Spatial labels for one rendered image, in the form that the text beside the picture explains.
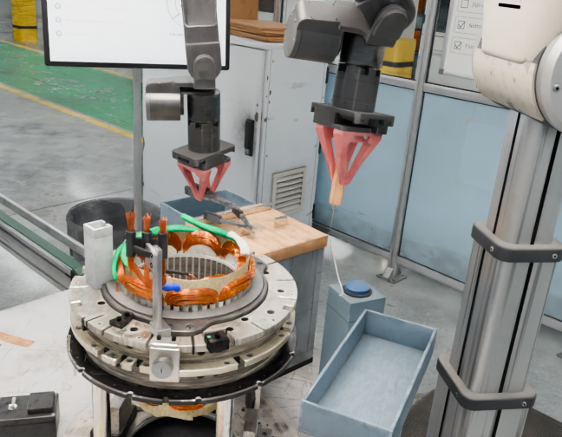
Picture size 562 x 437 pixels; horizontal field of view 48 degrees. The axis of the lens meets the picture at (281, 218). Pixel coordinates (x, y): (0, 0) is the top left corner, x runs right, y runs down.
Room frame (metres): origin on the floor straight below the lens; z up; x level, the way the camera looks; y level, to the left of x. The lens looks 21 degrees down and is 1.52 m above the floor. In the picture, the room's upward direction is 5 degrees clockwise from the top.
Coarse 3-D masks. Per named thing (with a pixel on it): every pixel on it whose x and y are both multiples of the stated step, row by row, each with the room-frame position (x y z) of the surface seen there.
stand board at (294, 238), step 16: (240, 208) 1.20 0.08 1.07; (224, 224) 1.11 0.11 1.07; (256, 224) 1.13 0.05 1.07; (272, 224) 1.13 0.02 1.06; (288, 224) 1.14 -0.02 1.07; (304, 224) 1.15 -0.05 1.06; (256, 240) 1.05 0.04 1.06; (272, 240) 1.05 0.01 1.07; (288, 240) 1.06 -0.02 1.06; (304, 240) 1.07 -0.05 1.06; (320, 240) 1.09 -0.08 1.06; (272, 256) 1.01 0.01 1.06; (288, 256) 1.03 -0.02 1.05
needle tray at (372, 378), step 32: (384, 320) 0.81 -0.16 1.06; (352, 352) 0.77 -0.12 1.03; (384, 352) 0.78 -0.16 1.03; (416, 352) 0.78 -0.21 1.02; (320, 384) 0.65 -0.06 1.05; (352, 384) 0.69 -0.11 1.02; (384, 384) 0.70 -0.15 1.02; (416, 384) 0.68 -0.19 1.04; (320, 416) 0.59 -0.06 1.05; (352, 416) 0.58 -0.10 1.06; (384, 416) 0.63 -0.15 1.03
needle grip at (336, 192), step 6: (336, 162) 0.81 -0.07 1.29; (348, 162) 0.81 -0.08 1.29; (336, 168) 0.81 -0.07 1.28; (336, 174) 0.80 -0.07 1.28; (336, 180) 0.80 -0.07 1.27; (336, 186) 0.80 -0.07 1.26; (342, 186) 0.80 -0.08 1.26; (330, 192) 0.80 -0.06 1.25; (336, 192) 0.80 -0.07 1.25; (342, 192) 0.80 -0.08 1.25; (330, 198) 0.80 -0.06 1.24; (336, 198) 0.80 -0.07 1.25; (342, 198) 0.80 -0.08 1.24; (336, 204) 0.80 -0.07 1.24
